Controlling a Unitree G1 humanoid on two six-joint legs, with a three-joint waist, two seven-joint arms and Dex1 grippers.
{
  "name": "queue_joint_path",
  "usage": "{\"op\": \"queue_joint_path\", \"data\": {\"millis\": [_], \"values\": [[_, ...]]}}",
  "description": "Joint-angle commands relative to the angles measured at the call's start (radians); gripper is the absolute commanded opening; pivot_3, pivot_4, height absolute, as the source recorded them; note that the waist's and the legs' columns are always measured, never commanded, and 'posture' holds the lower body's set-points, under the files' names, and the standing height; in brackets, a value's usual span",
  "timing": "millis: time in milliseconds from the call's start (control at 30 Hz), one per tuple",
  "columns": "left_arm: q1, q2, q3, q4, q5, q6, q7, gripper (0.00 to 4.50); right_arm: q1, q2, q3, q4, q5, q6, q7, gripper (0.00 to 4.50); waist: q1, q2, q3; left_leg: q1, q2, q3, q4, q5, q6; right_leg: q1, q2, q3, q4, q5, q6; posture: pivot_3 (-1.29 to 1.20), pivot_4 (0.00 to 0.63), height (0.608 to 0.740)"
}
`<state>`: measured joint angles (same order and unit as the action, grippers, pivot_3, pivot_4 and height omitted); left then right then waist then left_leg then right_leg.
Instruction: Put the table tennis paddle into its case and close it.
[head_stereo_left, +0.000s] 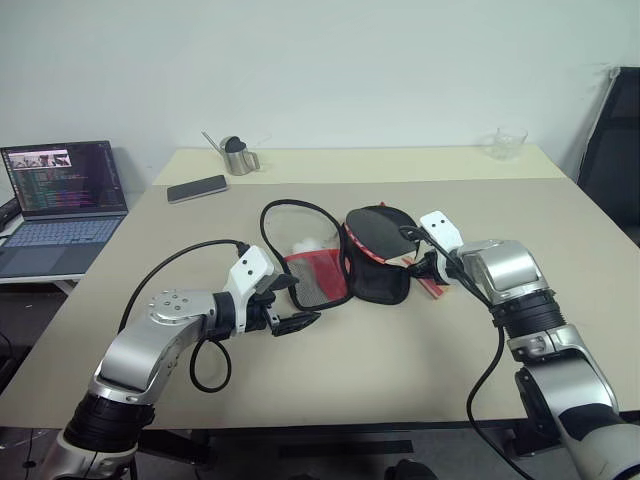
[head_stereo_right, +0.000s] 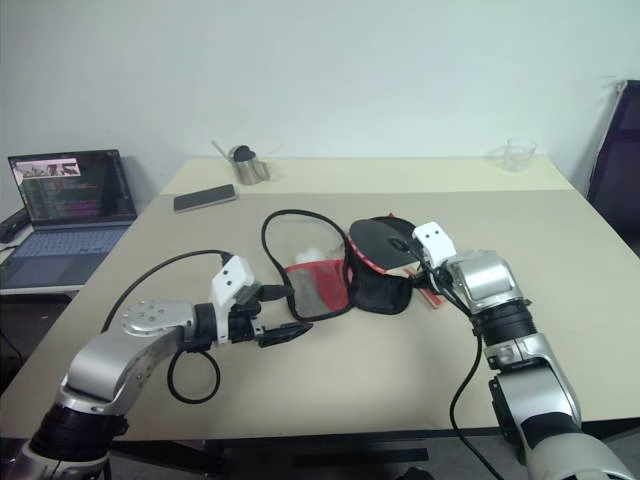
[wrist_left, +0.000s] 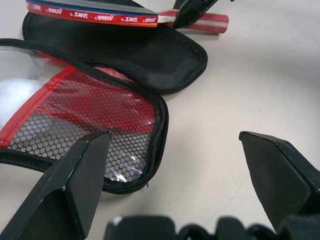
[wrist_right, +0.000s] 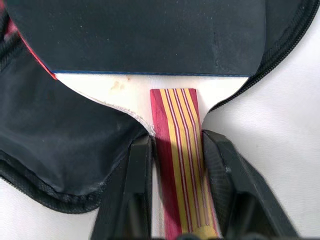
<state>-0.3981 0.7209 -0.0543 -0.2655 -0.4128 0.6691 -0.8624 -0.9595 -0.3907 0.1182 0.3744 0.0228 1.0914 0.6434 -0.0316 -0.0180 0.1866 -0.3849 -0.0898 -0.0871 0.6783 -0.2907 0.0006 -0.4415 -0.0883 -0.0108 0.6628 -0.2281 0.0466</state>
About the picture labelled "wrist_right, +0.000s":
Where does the table tennis paddle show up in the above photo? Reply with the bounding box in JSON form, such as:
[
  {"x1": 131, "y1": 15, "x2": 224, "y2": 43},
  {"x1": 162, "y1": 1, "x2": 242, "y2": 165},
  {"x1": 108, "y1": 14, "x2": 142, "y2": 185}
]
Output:
[{"x1": 5, "y1": 0, "x2": 266, "y2": 239}]

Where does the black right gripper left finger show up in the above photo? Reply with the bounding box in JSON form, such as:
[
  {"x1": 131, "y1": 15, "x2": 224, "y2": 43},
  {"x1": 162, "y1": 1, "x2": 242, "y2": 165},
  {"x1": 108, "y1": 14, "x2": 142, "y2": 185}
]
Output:
[{"x1": 90, "y1": 136, "x2": 154, "y2": 239}]

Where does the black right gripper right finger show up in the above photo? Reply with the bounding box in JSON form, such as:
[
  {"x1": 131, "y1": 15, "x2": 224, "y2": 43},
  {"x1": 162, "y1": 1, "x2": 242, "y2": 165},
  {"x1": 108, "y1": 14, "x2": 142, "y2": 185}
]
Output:
[{"x1": 201, "y1": 129, "x2": 300, "y2": 238}]

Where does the red and black paddle case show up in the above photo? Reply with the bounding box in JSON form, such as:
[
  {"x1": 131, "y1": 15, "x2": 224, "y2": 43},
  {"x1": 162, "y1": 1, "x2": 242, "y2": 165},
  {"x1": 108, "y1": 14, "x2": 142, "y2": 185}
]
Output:
[{"x1": 0, "y1": 0, "x2": 320, "y2": 214}]

